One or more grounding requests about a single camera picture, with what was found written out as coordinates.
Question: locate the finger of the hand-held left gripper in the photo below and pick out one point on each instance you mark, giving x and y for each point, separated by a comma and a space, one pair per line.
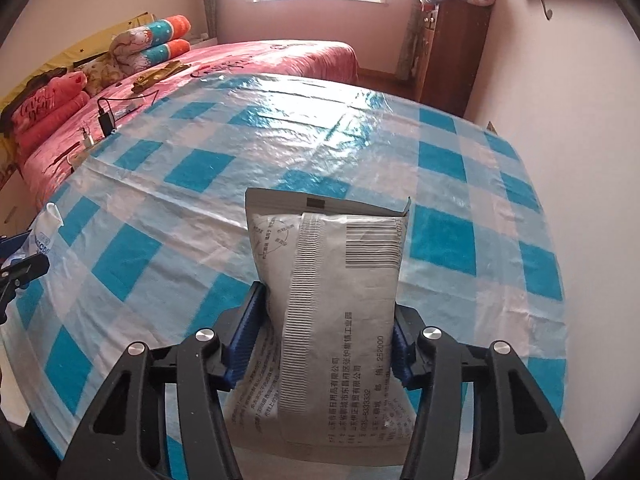
27, 267
10, 244

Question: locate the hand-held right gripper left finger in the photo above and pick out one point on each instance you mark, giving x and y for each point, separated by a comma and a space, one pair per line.
245, 340

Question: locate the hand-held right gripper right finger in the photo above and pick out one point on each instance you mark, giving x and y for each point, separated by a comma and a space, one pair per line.
402, 350

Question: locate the white pouch with blue print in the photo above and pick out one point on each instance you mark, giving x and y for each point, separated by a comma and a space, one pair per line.
45, 232

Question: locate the grey plastic bag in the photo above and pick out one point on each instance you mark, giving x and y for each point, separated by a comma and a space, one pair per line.
330, 310

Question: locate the pink folded quilt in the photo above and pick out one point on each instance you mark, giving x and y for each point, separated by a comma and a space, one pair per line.
60, 127

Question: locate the pink heart print pillow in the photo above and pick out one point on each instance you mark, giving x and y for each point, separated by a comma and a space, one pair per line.
47, 100

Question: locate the brown floral pillow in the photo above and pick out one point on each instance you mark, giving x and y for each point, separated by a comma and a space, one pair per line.
105, 77

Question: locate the blue checkered tablecloth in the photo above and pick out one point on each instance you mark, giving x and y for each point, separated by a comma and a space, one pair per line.
350, 160

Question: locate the yellow star print headboard cover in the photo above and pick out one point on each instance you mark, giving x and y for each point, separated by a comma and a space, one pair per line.
75, 50

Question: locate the gold cloth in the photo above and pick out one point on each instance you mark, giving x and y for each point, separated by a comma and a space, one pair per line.
160, 75

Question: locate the folded cartoon print quilt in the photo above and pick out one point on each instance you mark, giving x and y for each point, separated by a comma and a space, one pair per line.
155, 42

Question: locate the bed with pink sheet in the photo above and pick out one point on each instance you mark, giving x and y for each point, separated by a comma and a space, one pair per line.
280, 60

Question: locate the brown wooden cabinet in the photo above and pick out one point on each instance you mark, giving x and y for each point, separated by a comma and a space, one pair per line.
452, 60

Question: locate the wall power socket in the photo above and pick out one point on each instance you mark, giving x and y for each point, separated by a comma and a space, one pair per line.
492, 127

